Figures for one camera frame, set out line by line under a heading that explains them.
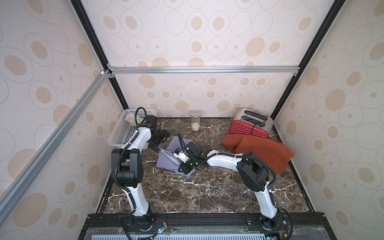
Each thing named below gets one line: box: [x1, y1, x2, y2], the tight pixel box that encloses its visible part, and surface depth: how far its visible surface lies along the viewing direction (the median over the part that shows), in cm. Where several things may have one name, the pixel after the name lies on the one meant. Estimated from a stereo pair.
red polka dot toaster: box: [228, 108, 274, 139], surface depth 97 cm
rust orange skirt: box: [221, 133, 295, 173], surface depth 94 cm
